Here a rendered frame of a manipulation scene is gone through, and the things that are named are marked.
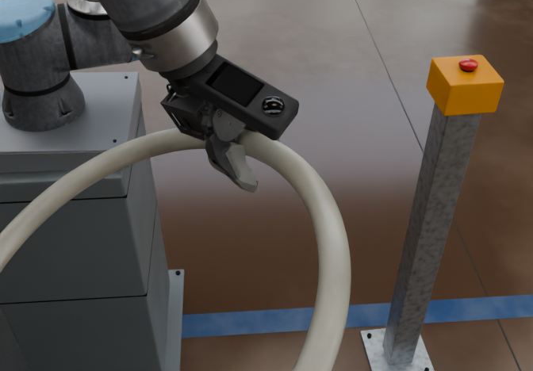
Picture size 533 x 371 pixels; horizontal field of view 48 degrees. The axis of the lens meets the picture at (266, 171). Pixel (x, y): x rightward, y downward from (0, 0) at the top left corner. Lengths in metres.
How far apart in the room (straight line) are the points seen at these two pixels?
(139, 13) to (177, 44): 0.05
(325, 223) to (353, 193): 2.03
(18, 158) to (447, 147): 0.98
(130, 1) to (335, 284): 0.31
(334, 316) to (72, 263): 1.16
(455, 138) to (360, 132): 1.58
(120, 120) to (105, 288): 0.48
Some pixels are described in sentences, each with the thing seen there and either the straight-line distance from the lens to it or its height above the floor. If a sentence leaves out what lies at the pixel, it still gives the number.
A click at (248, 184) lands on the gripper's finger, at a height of 1.25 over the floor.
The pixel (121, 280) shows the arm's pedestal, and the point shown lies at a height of 0.49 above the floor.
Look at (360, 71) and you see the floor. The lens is 3.47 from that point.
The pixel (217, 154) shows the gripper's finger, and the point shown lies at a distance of 0.67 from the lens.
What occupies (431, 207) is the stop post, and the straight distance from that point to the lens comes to 1.54.
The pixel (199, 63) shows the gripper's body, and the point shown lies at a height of 1.43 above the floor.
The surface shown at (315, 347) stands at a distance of 0.52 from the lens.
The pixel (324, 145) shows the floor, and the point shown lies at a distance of 2.86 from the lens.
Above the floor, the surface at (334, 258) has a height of 1.32.
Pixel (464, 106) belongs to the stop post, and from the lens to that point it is 1.34.
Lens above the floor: 1.73
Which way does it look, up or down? 40 degrees down
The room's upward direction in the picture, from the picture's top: straight up
